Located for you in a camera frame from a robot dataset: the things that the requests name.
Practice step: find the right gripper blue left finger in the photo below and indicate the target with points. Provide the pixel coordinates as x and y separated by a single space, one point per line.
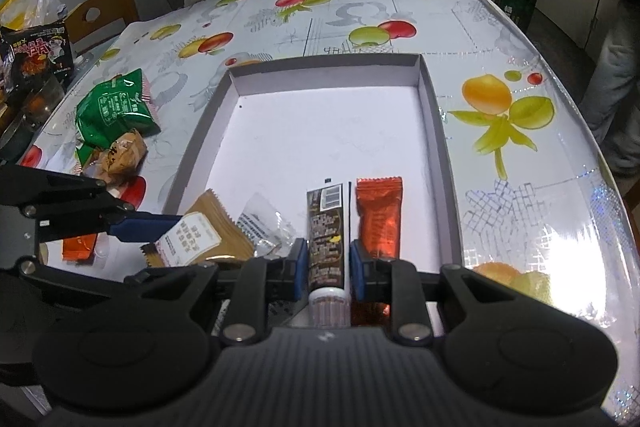
298 268

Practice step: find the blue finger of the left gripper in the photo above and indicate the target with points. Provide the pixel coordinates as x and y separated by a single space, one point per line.
141 227

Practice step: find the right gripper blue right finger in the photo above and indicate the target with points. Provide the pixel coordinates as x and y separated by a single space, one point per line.
358 260

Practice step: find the clear plastic snack packet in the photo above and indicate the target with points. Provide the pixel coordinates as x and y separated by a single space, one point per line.
271 235

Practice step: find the orange square snack packet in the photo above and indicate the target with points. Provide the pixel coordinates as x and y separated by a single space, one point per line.
79 248

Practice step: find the long orange snack bar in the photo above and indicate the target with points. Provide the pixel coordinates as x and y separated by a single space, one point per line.
378 203

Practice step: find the brown peanut snack bag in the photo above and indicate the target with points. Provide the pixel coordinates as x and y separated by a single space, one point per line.
118 163

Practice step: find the tan square snack packet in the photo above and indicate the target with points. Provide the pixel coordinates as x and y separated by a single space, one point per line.
205 233

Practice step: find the green snack bag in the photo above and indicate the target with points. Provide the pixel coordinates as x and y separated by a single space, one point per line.
111 109

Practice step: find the metal pot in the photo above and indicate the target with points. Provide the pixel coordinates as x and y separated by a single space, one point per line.
34 113

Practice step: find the white shallow cardboard box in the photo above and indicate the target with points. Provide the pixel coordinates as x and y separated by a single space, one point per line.
281 129

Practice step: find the black instant noodle pack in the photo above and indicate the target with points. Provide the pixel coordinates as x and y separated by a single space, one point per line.
44 48

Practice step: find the yellow paper bag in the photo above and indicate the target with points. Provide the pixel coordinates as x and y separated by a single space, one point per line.
13 13

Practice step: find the wooden chair far left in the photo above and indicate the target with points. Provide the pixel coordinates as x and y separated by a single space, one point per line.
92 15

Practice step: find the person in grey trousers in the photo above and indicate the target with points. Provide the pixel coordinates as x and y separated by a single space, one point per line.
609 108

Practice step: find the green shopping bag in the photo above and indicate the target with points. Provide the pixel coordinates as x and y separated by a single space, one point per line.
519 11

